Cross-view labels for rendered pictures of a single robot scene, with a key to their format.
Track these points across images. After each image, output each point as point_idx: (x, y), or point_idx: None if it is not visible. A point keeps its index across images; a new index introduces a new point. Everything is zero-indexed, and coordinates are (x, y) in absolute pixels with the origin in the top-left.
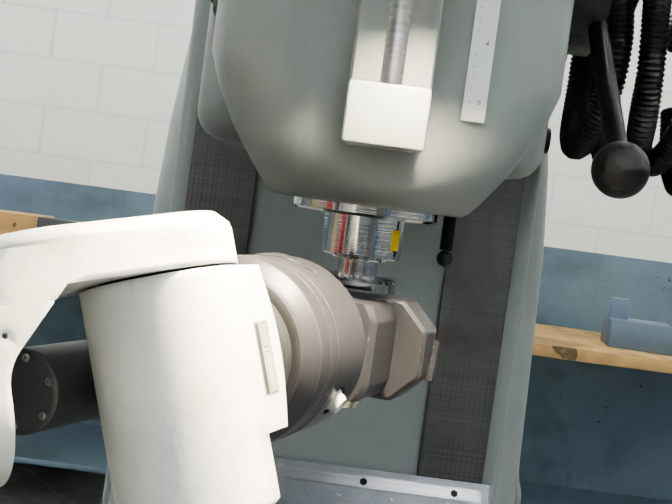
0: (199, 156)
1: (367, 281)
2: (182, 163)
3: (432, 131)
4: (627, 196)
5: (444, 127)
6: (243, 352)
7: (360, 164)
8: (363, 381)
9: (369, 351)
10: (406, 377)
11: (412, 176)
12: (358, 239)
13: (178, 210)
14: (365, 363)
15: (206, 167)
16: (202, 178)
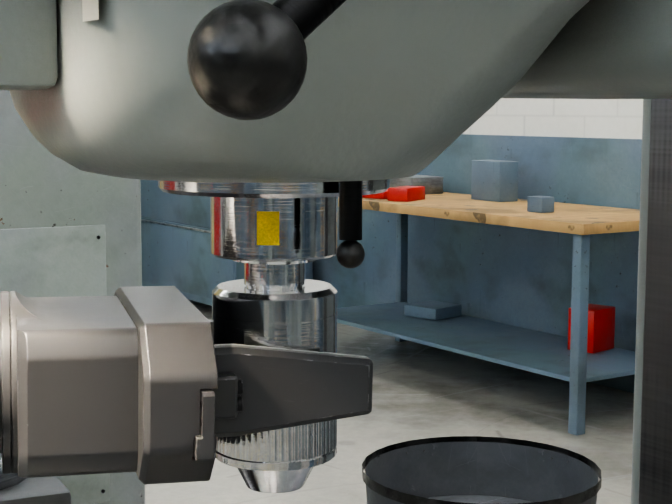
0: (658, 116)
1: (232, 294)
2: (645, 129)
3: (68, 48)
4: (237, 113)
5: (77, 38)
6: None
7: (36, 117)
8: (19, 448)
9: (21, 402)
10: (141, 450)
11: (72, 125)
12: (215, 229)
13: (645, 196)
14: (18, 420)
15: (666, 131)
16: (663, 147)
